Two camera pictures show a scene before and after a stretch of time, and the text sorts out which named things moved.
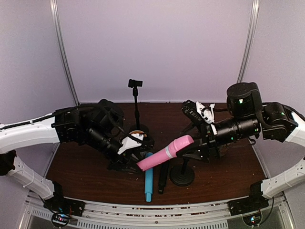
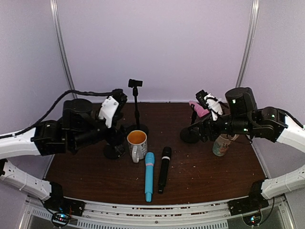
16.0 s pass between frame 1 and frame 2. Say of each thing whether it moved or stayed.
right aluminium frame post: stayed
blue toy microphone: stayed
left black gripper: moved
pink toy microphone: moved
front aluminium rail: stayed
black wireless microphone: stayed
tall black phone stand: stayed
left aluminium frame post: stayed
